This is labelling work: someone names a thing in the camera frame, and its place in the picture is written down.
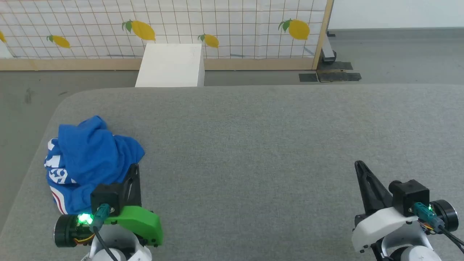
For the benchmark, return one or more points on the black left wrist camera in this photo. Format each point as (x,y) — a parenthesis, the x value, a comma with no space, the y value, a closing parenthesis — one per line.
(105,195)

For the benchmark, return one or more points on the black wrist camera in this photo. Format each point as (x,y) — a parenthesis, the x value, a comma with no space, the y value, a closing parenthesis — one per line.
(105,195)
(409,194)

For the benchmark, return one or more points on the lemon print grid screen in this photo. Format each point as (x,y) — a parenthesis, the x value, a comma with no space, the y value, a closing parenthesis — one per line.
(217,21)

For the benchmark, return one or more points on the blue basketball jersey shirt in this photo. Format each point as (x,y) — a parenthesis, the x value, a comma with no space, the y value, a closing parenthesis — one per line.
(90,152)

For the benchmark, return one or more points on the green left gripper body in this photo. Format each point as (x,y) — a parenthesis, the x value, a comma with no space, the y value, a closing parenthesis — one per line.
(141,221)

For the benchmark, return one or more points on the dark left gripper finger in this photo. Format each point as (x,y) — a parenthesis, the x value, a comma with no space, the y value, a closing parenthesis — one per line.
(135,188)

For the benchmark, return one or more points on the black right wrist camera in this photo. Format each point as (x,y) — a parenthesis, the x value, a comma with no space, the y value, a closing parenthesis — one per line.
(409,194)

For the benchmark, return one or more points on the white box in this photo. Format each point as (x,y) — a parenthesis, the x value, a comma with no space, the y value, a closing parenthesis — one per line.
(170,65)

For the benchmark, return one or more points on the grey metal screen foot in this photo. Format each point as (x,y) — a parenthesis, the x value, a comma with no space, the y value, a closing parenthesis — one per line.
(328,47)

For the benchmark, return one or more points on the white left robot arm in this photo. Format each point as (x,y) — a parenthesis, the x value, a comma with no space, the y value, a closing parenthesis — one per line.
(123,250)

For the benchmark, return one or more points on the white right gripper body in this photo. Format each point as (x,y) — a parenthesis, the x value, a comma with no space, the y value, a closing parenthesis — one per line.
(384,224)

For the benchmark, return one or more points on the small black floor mat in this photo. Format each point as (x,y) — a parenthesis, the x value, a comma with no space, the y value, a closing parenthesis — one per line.
(308,77)

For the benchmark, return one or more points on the grey fabric sofa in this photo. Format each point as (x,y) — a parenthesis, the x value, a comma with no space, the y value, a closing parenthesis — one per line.
(253,145)

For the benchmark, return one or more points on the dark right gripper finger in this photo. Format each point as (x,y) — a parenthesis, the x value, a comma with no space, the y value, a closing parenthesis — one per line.
(369,192)

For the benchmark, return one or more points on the large black floor mat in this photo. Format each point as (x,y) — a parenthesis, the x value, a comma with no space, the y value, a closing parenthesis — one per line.
(337,74)

